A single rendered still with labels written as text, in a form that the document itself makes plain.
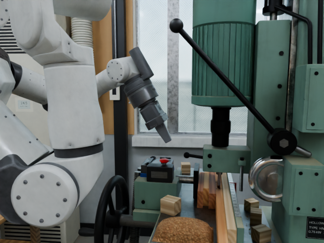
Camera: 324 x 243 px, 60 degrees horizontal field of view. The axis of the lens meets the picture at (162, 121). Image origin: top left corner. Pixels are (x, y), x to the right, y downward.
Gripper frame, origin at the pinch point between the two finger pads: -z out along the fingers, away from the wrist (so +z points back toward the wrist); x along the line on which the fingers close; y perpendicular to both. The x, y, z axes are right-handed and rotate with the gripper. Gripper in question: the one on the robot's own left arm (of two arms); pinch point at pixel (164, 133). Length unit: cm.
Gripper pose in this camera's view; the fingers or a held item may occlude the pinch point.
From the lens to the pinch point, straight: 86.9
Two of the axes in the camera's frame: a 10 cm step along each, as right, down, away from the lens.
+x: -1.7, 1.3, -9.8
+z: -4.9, -8.7, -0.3
